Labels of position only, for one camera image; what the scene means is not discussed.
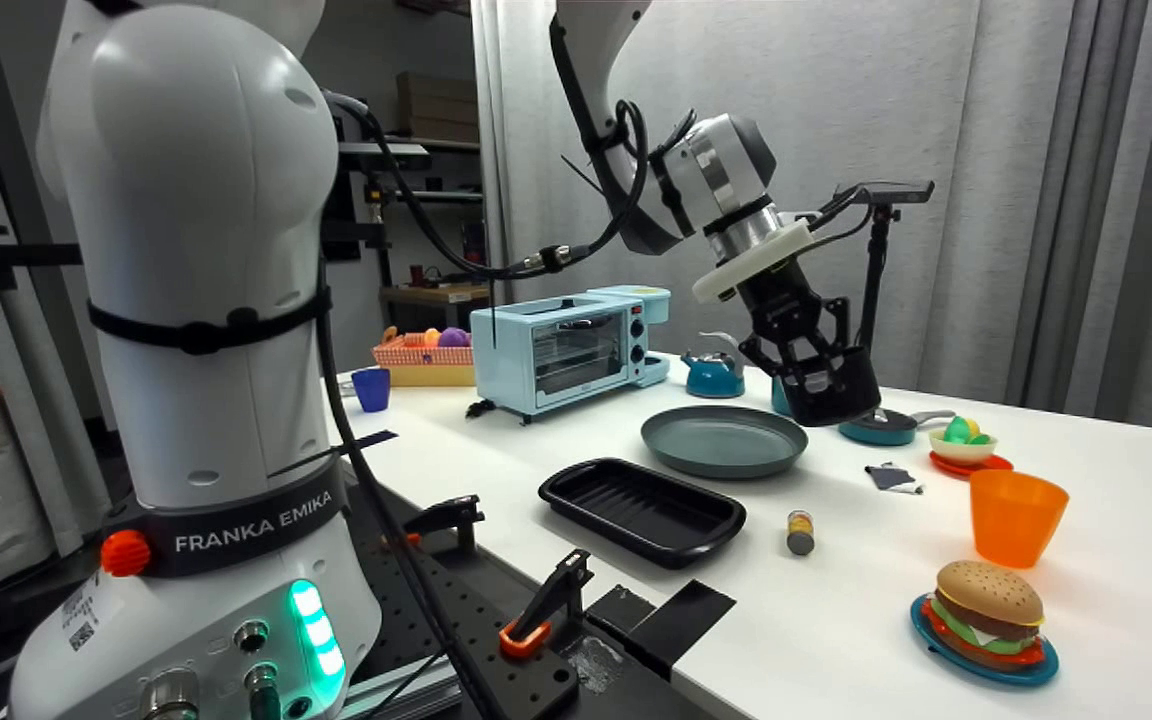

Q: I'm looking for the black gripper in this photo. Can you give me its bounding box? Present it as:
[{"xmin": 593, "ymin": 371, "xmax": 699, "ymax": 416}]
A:
[{"xmin": 730, "ymin": 246, "xmax": 877, "ymax": 402}]

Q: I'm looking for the grey curtain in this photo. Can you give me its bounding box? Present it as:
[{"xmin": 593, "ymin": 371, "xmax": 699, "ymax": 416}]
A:
[{"xmin": 921, "ymin": 0, "xmax": 1152, "ymax": 439}]

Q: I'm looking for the small yellow toy can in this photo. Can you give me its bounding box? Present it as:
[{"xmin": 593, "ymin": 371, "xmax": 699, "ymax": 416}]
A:
[{"xmin": 784, "ymin": 507, "xmax": 818, "ymax": 560}]

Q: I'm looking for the aluminium extrusion bar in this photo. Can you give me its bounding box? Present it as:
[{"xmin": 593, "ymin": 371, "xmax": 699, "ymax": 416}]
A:
[{"xmin": 333, "ymin": 647, "xmax": 468, "ymax": 720}]

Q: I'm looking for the brown cardboard box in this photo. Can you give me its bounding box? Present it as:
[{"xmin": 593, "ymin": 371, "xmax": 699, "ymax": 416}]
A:
[{"xmin": 390, "ymin": 68, "xmax": 485, "ymax": 143}]

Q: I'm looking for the orange plastic cup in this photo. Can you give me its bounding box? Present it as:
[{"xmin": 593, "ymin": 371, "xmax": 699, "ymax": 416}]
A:
[{"xmin": 968, "ymin": 462, "xmax": 1073, "ymax": 572}]

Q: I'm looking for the blue plastic cup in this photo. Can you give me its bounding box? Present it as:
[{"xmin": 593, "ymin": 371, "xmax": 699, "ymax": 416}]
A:
[{"xmin": 347, "ymin": 363, "xmax": 395, "ymax": 416}]

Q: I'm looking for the black rectangular ridged tray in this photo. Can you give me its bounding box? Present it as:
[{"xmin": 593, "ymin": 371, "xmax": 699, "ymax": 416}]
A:
[{"xmin": 534, "ymin": 454, "xmax": 753, "ymax": 572}]

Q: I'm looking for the dark metal shelf rack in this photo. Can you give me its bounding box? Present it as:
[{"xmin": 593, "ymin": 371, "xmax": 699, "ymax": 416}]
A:
[{"xmin": 333, "ymin": 56, "xmax": 492, "ymax": 337}]

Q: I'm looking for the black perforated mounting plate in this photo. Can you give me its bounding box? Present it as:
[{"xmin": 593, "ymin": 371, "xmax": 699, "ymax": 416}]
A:
[{"xmin": 333, "ymin": 474, "xmax": 740, "ymax": 720}]

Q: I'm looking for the teal toy frying pan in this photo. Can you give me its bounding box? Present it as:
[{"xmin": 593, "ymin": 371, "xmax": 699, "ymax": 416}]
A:
[{"xmin": 836, "ymin": 402, "xmax": 959, "ymax": 451}]

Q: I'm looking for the black clamp with orange tip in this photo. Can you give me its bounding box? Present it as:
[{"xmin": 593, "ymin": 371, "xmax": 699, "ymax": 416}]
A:
[
  {"xmin": 379, "ymin": 492, "xmax": 492, "ymax": 560},
  {"xmin": 492, "ymin": 542, "xmax": 600, "ymax": 667}
]

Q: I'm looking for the small red toy plate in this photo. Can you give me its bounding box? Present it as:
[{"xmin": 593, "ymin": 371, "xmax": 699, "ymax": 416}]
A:
[{"xmin": 924, "ymin": 448, "xmax": 1017, "ymax": 485}]

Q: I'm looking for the black tape strip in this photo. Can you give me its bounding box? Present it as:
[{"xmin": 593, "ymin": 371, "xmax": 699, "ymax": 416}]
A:
[{"xmin": 333, "ymin": 425, "xmax": 398, "ymax": 454}]

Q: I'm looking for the toy hamburger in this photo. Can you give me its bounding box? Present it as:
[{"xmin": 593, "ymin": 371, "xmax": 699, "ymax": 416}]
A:
[{"xmin": 928, "ymin": 557, "xmax": 1048, "ymax": 656}]

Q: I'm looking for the grey round plate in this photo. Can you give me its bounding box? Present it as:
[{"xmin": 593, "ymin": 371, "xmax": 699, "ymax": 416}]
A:
[{"xmin": 637, "ymin": 402, "xmax": 811, "ymax": 485}]

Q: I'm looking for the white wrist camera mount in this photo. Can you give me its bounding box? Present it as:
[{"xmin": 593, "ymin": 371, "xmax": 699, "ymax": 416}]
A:
[{"xmin": 687, "ymin": 216, "xmax": 825, "ymax": 309}]

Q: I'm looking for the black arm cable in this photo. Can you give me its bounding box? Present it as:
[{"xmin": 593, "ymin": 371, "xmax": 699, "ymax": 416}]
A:
[{"xmin": 313, "ymin": 13, "xmax": 668, "ymax": 720}]

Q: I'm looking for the black tape patch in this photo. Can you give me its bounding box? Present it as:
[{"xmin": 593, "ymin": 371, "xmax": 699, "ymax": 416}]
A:
[{"xmin": 582, "ymin": 577, "xmax": 740, "ymax": 679}]

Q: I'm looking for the teal toy kettle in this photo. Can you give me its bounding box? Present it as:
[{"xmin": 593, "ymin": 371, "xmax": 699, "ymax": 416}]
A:
[{"xmin": 679, "ymin": 327, "xmax": 753, "ymax": 402}]

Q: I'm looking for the light blue toaster oven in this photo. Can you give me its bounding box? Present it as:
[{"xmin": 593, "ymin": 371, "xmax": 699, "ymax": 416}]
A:
[{"xmin": 468, "ymin": 279, "xmax": 677, "ymax": 425}]

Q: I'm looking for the black tripod stand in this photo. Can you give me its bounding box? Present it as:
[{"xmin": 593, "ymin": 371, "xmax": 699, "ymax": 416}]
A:
[{"xmin": 811, "ymin": 177, "xmax": 943, "ymax": 391}]

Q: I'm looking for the small teal toy plate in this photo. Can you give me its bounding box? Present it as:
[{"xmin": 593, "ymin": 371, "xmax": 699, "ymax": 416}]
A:
[{"xmin": 908, "ymin": 591, "xmax": 1064, "ymax": 692}]

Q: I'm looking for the pink toy tray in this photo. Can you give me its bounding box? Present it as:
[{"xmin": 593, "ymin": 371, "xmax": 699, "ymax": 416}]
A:
[{"xmin": 368, "ymin": 322, "xmax": 481, "ymax": 391}]

